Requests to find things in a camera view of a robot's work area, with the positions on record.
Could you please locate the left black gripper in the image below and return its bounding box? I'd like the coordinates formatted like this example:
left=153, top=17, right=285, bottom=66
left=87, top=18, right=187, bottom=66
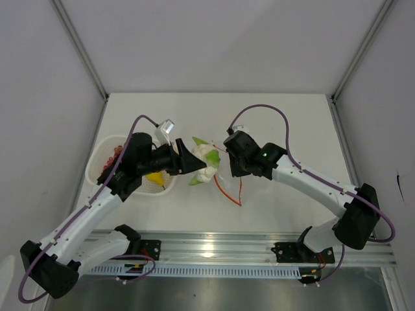
left=139, top=138, right=206, bottom=176

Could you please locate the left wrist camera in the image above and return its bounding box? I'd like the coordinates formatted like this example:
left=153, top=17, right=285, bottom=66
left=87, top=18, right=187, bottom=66
left=154, top=119, right=174, bottom=145

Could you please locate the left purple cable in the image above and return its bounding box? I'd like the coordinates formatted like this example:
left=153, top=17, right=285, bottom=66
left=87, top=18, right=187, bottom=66
left=18, top=115, right=163, bottom=304

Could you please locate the clear zip top bag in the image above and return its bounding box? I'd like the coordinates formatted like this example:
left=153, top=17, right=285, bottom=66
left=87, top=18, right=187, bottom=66
left=210, top=141, right=270, bottom=208

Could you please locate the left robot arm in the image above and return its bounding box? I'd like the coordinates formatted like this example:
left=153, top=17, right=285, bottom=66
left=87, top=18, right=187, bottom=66
left=18, top=133, right=206, bottom=303

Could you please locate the aluminium mounting rail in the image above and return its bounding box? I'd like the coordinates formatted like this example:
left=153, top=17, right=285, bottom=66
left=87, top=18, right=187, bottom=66
left=141, top=231, right=397, bottom=268

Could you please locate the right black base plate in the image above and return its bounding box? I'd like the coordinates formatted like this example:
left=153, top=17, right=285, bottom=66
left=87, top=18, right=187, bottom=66
left=270, top=242, right=335, bottom=264

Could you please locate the white slotted cable duct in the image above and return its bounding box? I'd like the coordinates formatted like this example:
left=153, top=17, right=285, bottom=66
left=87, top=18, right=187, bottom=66
left=86, top=262, right=302, bottom=279

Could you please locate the white cauliflower with leaves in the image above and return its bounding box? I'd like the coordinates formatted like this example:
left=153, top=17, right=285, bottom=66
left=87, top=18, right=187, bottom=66
left=189, top=137, right=220, bottom=186

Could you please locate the yellow pear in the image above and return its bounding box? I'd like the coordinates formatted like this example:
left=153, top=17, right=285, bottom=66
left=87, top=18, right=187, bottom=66
left=146, top=172, right=165, bottom=190

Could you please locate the red grapes bunch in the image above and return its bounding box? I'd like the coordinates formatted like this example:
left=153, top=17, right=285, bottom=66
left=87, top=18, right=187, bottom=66
left=102, top=145, right=123, bottom=172

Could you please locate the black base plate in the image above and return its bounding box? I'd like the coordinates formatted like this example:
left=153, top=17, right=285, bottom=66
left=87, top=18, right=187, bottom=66
left=270, top=242, right=335, bottom=264
left=125, top=240, right=161, bottom=260

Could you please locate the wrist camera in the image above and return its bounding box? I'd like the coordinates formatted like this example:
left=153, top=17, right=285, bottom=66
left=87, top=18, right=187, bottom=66
left=226, top=124, right=249, bottom=135
left=154, top=119, right=174, bottom=145

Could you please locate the white perforated plastic basket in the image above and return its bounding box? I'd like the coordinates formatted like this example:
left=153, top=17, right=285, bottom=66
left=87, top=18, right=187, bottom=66
left=85, top=135, right=177, bottom=196

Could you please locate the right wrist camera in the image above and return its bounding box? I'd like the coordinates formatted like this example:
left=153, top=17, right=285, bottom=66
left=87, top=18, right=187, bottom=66
left=226, top=124, right=249, bottom=135

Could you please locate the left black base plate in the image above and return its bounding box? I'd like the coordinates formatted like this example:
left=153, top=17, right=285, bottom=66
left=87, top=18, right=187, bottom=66
left=125, top=240, right=161, bottom=260

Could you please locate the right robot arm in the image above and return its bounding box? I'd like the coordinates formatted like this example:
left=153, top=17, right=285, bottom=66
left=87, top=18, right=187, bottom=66
left=224, top=131, right=380, bottom=262

